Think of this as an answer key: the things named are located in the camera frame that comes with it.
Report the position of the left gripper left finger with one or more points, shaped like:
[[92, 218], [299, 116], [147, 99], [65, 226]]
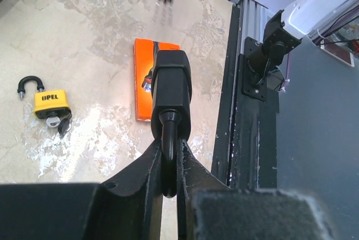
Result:
[[126, 206]]

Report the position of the black key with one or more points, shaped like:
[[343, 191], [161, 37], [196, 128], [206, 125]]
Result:
[[62, 125]]

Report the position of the orange razor box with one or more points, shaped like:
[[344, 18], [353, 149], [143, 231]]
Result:
[[145, 51]]

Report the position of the yellow padlock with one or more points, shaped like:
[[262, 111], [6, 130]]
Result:
[[51, 103]]

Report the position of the black base frame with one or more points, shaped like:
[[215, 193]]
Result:
[[245, 149]]

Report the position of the black padlock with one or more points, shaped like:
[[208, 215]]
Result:
[[171, 91]]

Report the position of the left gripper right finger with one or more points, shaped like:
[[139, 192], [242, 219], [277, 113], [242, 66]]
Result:
[[208, 209]]

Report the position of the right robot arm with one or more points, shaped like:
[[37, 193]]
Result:
[[283, 33]]

